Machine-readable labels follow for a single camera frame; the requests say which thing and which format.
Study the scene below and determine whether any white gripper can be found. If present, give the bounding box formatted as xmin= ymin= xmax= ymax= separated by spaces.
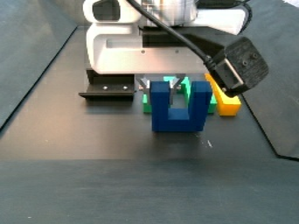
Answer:
xmin=82 ymin=0 xmax=245 ymax=102

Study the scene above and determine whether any blue U-shaped block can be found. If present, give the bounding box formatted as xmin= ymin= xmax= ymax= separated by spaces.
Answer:
xmin=149 ymin=81 xmax=212 ymax=132

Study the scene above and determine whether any green zigzag block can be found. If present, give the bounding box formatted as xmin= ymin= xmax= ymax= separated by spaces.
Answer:
xmin=142 ymin=77 xmax=217 ymax=114

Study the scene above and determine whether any yellow long block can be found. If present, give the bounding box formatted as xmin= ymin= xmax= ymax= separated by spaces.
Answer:
xmin=204 ymin=73 xmax=241 ymax=116

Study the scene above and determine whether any black angle bracket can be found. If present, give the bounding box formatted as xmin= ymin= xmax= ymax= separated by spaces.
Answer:
xmin=78 ymin=69 xmax=134 ymax=99

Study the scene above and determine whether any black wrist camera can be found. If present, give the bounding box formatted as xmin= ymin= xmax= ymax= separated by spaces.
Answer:
xmin=209 ymin=37 xmax=268 ymax=98

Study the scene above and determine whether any black camera cable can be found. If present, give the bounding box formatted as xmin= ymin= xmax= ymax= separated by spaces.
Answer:
xmin=125 ymin=0 xmax=217 ymax=74

